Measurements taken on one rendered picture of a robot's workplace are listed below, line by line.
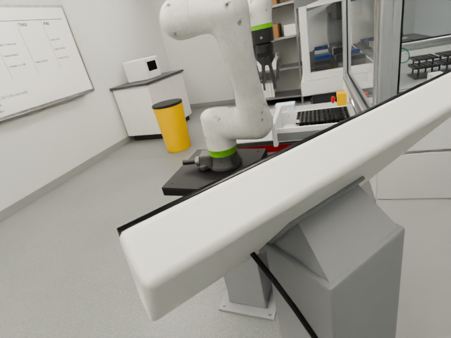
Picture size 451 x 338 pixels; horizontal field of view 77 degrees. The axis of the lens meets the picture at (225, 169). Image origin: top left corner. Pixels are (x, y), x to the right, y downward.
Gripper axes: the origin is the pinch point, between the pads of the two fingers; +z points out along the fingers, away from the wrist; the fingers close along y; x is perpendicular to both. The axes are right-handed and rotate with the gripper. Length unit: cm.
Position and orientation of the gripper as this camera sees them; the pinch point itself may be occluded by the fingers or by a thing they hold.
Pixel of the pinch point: (270, 90)
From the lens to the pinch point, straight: 139.7
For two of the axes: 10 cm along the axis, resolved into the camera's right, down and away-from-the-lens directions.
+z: 2.0, 8.8, 4.2
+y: -9.4, 0.6, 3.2
